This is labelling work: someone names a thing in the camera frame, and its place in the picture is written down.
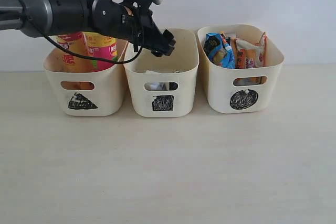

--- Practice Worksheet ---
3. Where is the dark purple small box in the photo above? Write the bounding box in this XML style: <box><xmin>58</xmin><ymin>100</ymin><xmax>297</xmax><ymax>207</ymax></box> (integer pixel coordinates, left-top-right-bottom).
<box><xmin>169</xmin><ymin>71</ymin><xmax>181</xmax><ymax>91</ymax></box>

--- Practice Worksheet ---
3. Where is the blue noodle snack bag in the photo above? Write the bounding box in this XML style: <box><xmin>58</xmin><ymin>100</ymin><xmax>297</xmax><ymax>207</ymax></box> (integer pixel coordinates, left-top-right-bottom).
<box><xmin>203</xmin><ymin>31</ymin><xmax>235</xmax><ymax>69</ymax></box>

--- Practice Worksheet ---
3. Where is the cream bin with square mark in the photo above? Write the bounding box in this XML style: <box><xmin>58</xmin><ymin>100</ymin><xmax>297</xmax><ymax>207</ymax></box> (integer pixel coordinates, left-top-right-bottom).
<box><xmin>124</xmin><ymin>28</ymin><xmax>199</xmax><ymax>118</ymax></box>

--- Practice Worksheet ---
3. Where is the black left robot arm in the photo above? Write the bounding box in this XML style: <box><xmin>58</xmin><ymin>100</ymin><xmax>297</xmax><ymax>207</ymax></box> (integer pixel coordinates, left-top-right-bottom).
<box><xmin>1</xmin><ymin>0</ymin><xmax>175</xmax><ymax>57</ymax></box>

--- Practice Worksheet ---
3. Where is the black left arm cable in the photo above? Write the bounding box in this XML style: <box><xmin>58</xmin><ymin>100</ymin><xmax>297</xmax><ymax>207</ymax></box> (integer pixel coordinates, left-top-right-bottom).
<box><xmin>26</xmin><ymin>15</ymin><xmax>145</xmax><ymax>65</ymax></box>

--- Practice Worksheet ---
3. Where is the pink chips can yellow lid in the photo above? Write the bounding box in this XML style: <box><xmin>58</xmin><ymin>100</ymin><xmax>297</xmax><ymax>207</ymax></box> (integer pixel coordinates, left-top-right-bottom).
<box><xmin>84</xmin><ymin>32</ymin><xmax>118</xmax><ymax>72</ymax></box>

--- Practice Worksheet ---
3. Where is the white blue milk carton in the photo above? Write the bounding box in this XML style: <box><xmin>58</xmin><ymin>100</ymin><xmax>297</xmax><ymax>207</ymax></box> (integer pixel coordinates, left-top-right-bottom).
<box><xmin>144</xmin><ymin>81</ymin><xmax>169</xmax><ymax>91</ymax></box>

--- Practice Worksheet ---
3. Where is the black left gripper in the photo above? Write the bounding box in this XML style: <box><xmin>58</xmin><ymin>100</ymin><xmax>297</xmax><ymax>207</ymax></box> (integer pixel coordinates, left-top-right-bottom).
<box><xmin>90</xmin><ymin>0</ymin><xmax>176</xmax><ymax>57</ymax></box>

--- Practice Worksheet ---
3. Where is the orange noodle snack bag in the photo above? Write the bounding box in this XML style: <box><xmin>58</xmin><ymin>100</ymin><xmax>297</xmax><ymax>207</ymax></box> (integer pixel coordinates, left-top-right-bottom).
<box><xmin>230</xmin><ymin>31</ymin><xmax>268</xmax><ymax>86</ymax></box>

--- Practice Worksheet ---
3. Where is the cream bin with triangle mark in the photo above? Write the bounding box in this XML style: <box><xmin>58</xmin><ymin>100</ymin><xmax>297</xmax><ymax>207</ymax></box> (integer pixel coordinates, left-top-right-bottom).
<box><xmin>44</xmin><ymin>48</ymin><xmax>128</xmax><ymax>116</ymax></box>

